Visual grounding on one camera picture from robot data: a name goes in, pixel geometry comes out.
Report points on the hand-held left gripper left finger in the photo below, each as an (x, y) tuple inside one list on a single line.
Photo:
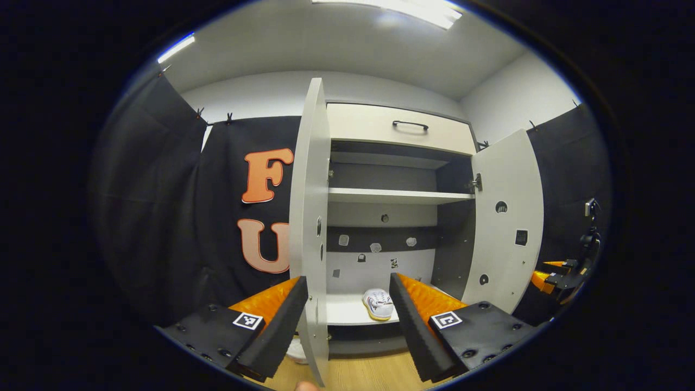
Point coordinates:
[(282, 320)]

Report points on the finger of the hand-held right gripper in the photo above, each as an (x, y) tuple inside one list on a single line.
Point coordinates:
[(543, 281)]

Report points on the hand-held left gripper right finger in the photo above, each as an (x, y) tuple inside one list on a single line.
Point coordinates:
[(412, 326)]

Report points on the white canvas shoe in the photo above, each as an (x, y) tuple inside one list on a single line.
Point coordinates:
[(378, 304)]

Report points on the white cabinet door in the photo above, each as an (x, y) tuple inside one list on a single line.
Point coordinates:
[(507, 179), (309, 179)]

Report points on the grey and white shoe cabinet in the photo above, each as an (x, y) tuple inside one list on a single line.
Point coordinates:
[(391, 195)]

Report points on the cream cabinet drawer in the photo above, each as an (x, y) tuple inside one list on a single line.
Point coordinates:
[(369, 127)]

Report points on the white round plush toy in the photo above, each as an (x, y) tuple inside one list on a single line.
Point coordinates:
[(297, 352)]

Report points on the black backdrop cloth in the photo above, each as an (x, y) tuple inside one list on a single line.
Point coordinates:
[(163, 190)]

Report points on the narrow ceiling light strip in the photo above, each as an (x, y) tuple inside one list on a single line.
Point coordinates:
[(176, 48)]

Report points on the wide ceiling light panel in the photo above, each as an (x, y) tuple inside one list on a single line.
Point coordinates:
[(391, 6)]

